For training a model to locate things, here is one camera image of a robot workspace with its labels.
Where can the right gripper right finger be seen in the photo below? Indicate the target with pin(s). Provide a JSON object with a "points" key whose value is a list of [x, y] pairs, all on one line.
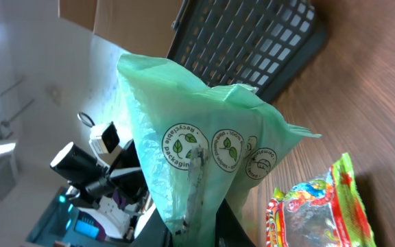
{"points": [[228, 230]]}

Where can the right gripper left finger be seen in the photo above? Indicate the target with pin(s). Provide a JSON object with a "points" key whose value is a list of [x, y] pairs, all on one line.
{"points": [[154, 233]]}

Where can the teal tissue pack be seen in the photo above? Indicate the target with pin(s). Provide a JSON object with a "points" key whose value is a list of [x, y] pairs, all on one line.
{"points": [[199, 146]]}

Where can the Haribo gummy candy bag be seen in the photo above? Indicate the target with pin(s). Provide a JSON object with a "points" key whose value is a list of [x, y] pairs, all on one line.
{"points": [[324, 211]]}

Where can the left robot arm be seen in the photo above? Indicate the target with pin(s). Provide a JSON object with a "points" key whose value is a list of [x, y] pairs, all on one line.
{"points": [[93, 181]]}

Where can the grey plastic mesh basket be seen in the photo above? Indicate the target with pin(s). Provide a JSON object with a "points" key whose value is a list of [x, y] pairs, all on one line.
{"points": [[263, 43]]}

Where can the brown cardboard box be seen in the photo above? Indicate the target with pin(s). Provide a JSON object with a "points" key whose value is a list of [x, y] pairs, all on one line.
{"points": [[138, 26]]}

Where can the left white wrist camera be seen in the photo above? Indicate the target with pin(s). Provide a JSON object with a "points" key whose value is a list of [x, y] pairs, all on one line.
{"points": [[104, 142]]}

